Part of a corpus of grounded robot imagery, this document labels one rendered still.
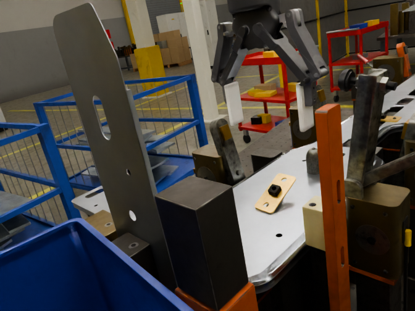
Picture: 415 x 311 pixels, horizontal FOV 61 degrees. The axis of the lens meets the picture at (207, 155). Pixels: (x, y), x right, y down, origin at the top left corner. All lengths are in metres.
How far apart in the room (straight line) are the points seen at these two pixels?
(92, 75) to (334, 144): 0.26
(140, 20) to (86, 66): 7.66
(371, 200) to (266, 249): 0.15
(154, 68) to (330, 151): 7.70
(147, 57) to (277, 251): 7.57
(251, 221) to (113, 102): 0.31
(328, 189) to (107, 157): 0.25
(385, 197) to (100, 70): 0.38
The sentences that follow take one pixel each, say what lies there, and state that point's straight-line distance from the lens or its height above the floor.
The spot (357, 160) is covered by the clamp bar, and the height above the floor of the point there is 1.10.
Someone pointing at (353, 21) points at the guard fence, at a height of 0.82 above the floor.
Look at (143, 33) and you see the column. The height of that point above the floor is 1.38.
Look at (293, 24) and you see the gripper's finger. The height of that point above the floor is 1.28.
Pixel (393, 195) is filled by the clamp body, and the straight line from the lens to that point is 0.53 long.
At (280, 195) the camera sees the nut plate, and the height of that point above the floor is 1.02.
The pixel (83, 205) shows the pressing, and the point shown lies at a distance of 0.79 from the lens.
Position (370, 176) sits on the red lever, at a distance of 0.52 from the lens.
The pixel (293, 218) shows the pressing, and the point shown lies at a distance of 0.57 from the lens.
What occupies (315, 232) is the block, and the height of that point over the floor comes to 1.03.
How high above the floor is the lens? 1.30
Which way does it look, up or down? 20 degrees down
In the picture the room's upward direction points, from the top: 11 degrees counter-clockwise
